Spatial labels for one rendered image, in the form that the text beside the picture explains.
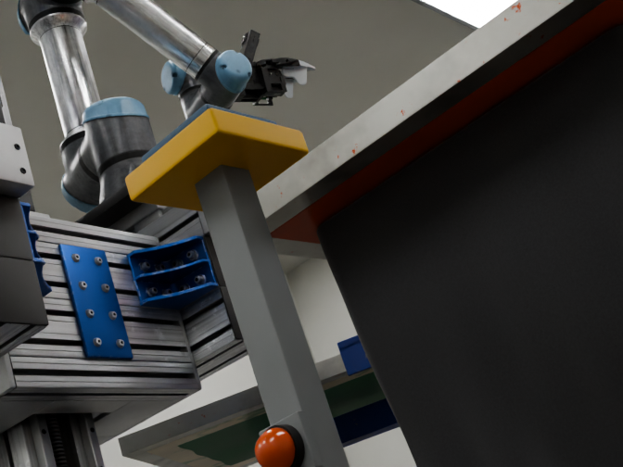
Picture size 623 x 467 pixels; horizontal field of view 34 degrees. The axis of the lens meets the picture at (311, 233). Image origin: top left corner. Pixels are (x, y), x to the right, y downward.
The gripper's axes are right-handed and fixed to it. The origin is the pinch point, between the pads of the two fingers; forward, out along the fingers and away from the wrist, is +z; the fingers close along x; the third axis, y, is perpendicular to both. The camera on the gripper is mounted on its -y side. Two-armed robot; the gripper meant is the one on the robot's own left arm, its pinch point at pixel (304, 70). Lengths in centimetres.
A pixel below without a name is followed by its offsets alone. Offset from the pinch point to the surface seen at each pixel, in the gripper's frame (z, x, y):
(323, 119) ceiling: 178, -236, -102
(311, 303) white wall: 264, -424, -46
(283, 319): -81, 97, 79
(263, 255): -81, 96, 73
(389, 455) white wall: 271, -388, 73
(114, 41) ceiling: 38, -176, -110
